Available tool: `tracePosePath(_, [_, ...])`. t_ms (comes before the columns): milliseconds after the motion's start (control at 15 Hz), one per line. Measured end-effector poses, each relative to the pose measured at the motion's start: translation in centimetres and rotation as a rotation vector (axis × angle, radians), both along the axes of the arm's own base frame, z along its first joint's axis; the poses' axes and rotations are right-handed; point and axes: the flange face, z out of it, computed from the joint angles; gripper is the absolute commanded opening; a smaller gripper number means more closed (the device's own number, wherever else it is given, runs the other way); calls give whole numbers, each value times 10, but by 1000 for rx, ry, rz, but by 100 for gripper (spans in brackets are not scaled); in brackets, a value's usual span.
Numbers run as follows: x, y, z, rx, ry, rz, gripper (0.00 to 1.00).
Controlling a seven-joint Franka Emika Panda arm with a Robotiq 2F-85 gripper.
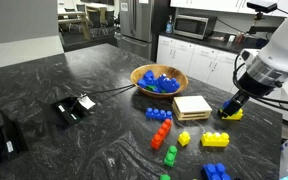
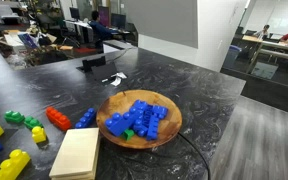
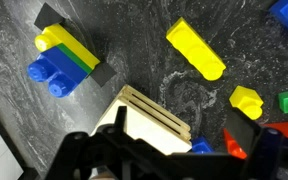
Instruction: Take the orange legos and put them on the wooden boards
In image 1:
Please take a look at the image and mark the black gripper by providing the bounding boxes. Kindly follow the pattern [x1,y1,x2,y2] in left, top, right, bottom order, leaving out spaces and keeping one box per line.
[218,70,276,119]

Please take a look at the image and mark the orange four-stud lego brick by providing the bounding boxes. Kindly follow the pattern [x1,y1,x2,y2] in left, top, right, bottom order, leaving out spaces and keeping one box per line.
[150,118,173,150]

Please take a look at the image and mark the stacked wooden boards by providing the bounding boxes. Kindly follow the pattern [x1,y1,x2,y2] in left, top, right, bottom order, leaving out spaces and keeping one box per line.
[171,95,213,122]

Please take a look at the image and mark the blue top lego of stack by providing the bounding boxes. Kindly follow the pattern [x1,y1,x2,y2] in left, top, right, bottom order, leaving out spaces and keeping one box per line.
[222,99,232,110]

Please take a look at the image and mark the yellow base lego of stack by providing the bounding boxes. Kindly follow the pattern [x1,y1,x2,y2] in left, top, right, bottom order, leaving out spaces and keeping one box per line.
[220,108,245,121]

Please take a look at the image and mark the yellow three-stud lego brick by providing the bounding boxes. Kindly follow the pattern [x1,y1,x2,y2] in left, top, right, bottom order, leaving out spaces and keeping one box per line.
[200,131,231,148]

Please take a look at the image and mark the small yellow one-stud lego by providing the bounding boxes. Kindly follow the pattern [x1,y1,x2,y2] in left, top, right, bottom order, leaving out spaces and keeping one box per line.
[177,130,192,147]

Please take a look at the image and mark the white lower kitchen cabinets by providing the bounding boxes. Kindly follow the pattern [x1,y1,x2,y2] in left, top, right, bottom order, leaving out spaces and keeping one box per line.
[155,34,288,127]

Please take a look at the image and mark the white kitchen cabinets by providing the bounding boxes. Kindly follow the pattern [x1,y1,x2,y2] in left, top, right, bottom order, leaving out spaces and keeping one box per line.
[155,34,288,127]
[169,0,288,18]

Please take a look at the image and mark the black kitchen countertop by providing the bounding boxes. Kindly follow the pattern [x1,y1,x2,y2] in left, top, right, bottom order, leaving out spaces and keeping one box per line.
[158,30,268,55]

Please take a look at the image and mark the large blue lego brick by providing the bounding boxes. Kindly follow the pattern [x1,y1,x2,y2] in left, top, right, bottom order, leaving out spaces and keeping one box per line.
[157,73,181,94]

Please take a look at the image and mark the blue double-row lego brick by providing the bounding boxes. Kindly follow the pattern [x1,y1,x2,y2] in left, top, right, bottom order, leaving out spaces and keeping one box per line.
[200,162,232,180]

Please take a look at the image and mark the blue four-stud lego brick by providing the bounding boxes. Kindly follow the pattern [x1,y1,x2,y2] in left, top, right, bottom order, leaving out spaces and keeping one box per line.
[145,107,174,121]

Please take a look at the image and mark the green two-stud lego brick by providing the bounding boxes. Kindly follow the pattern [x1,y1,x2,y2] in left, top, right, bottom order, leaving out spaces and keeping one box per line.
[163,145,179,168]

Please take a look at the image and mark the wooden bowl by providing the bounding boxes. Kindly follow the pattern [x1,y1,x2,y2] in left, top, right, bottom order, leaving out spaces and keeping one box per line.
[129,63,189,99]

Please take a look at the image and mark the green lego under blue bricks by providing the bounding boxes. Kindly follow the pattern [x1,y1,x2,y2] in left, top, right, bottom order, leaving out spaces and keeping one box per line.
[145,84,162,93]

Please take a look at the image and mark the silver microwave oven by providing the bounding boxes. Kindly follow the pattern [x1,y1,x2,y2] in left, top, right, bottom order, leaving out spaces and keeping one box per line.
[172,14,218,41]

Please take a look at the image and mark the small blue lego brick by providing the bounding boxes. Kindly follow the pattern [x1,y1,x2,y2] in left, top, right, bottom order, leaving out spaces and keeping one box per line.
[136,69,158,90]

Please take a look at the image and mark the white upper kitchen cabinets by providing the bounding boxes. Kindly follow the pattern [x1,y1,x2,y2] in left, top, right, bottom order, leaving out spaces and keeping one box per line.
[169,0,288,18]

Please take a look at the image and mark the blue soap bottle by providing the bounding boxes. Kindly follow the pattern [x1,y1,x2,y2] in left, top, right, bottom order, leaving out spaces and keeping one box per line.
[165,14,175,35]

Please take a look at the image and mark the stainless steel refrigerator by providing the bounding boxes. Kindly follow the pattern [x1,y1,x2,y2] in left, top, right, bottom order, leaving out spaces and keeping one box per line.
[118,0,172,62]

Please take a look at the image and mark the white paper tag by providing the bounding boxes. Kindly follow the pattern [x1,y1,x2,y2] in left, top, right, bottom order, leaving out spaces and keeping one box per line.
[78,94,97,111]

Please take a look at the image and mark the dark office chair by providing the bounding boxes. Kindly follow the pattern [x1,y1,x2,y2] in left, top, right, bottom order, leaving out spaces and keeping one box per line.
[85,7,117,38]

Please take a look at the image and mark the black table outlet box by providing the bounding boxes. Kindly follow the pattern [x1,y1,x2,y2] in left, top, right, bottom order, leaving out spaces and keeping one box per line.
[50,95,97,130]
[0,109,30,173]

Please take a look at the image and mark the wooden dining table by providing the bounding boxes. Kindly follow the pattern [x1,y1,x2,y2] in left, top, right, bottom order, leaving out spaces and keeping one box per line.
[57,11,92,42]

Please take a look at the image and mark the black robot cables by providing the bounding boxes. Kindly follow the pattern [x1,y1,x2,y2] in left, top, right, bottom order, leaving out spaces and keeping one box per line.
[232,52,288,116]

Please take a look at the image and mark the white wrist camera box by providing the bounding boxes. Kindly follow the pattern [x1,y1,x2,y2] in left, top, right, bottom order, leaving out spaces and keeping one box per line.
[239,48,261,64]

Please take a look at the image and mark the black camera on stand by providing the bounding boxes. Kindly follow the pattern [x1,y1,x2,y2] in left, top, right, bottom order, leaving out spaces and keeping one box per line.
[246,0,279,35]

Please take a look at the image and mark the black cable on table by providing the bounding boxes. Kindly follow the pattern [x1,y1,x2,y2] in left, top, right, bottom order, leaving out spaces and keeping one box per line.
[83,83,137,98]
[104,85,138,101]

